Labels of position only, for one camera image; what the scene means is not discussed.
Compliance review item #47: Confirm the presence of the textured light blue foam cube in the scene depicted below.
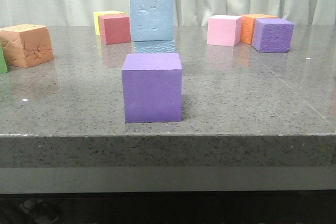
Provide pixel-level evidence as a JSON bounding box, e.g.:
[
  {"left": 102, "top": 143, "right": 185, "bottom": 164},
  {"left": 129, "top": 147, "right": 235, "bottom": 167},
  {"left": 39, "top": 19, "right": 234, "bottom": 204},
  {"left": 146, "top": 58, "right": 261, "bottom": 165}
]
[{"left": 134, "top": 40, "right": 175, "bottom": 53}]

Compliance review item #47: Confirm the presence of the smooth light blue foam cube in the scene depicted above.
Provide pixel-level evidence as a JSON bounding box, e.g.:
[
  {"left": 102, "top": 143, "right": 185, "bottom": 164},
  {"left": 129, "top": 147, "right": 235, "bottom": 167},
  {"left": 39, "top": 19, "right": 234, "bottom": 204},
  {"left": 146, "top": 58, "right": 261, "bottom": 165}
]
[{"left": 129, "top": 0, "right": 174, "bottom": 41}]

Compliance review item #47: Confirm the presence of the front purple foam cube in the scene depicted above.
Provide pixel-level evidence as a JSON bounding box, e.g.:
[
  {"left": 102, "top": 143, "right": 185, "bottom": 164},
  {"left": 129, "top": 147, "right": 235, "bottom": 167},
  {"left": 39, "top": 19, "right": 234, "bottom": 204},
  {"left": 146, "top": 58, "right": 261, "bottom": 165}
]
[{"left": 121, "top": 53, "right": 183, "bottom": 123}]

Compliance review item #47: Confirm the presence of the purple foam cube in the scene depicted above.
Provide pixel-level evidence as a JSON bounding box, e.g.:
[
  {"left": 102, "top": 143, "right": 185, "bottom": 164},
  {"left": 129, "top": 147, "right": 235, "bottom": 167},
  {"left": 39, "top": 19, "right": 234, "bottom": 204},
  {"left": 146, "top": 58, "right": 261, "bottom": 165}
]
[
  {"left": 251, "top": 18, "right": 295, "bottom": 52},
  {"left": 121, "top": 53, "right": 183, "bottom": 123}
]

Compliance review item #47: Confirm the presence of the pink foam cube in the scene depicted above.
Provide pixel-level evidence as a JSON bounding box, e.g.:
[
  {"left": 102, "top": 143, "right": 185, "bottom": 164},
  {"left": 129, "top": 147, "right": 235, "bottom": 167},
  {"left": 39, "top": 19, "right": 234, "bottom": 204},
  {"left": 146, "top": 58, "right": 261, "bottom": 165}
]
[{"left": 207, "top": 15, "right": 243, "bottom": 47}]

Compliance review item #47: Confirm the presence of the red foam cube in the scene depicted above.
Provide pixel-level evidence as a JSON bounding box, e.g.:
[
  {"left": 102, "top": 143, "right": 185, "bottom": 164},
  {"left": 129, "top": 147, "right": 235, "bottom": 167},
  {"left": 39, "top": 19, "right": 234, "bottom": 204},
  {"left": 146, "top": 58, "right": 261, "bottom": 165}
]
[{"left": 99, "top": 14, "right": 131, "bottom": 45}]

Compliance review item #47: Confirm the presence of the yellow foam cube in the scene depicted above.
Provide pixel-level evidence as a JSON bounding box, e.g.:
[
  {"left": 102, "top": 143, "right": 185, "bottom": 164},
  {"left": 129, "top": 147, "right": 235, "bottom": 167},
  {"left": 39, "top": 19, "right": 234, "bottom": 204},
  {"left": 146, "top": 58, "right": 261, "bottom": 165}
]
[{"left": 93, "top": 10, "right": 125, "bottom": 36}]

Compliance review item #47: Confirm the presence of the bright orange foam cube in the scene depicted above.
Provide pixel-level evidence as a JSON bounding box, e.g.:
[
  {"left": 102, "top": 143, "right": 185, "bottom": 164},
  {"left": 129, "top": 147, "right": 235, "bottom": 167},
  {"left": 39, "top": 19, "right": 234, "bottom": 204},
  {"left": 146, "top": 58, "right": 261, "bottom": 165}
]
[{"left": 240, "top": 14, "right": 277, "bottom": 45}]

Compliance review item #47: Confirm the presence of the rear purple foam cube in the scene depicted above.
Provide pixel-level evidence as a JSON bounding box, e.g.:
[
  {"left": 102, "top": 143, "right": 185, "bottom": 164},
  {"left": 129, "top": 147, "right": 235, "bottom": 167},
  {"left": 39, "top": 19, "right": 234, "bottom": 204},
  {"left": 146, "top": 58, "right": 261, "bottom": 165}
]
[{"left": 251, "top": 18, "right": 295, "bottom": 52}]

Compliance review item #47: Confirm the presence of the dented orange foam cube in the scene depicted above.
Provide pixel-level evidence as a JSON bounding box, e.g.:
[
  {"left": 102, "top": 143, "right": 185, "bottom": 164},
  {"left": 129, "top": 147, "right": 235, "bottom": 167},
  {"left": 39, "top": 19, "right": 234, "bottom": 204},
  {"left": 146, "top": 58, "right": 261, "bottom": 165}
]
[{"left": 1, "top": 24, "right": 54, "bottom": 68}]

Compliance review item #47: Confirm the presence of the green foam cube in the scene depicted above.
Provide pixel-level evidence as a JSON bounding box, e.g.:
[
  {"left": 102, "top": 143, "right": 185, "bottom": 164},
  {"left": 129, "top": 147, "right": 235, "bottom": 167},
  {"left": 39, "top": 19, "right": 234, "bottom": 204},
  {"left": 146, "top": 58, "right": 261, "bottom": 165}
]
[{"left": 0, "top": 45, "right": 8, "bottom": 74}]

